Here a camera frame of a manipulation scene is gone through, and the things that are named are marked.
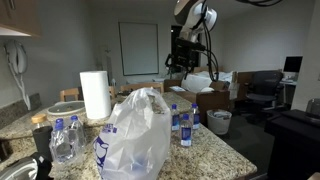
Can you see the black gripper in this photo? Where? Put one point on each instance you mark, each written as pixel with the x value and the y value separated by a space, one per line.
pixel 182 55

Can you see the blue cap water bottle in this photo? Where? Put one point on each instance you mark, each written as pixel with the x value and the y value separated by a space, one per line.
pixel 186 131
pixel 175 118
pixel 195 115

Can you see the white plastic shopping bag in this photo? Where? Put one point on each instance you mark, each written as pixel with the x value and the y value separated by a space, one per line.
pixel 134 143

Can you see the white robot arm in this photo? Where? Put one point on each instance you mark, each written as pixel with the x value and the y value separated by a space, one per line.
pixel 197 20

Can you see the crushed clear water bottle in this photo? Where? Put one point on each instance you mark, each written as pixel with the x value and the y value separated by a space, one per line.
pixel 60 147
pixel 76 134

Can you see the wooden chair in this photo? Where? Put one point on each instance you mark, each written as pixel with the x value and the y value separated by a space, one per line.
pixel 155 85
pixel 69 92

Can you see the white waste bin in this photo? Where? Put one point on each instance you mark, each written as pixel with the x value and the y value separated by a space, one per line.
pixel 218 121

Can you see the white paper towel roll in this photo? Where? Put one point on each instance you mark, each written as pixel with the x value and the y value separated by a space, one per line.
pixel 95 88

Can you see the black office chair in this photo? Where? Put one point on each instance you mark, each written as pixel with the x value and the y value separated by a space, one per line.
pixel 263 92

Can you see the computer monitor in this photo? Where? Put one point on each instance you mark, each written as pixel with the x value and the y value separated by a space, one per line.
pixel 293 64

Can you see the round glass lid dish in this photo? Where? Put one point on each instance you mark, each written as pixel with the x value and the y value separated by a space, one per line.
pixel 66 108

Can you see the black cart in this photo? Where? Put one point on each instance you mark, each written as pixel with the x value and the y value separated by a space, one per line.
pixel 296 148

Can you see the dark jar wooden lid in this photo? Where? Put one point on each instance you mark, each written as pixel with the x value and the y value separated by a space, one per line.
pixel 41 131

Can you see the wooden upper cabinet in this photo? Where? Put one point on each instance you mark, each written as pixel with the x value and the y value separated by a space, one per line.
pixel 19 18

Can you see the black silver appliance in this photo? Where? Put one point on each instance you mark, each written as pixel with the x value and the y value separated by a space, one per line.
pixel 33 167

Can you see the white wall whiteboard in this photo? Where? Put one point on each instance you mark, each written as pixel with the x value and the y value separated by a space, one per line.
pixel 139 48

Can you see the white wall phone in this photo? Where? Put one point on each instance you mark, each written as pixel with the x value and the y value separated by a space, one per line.
pixel 18 63

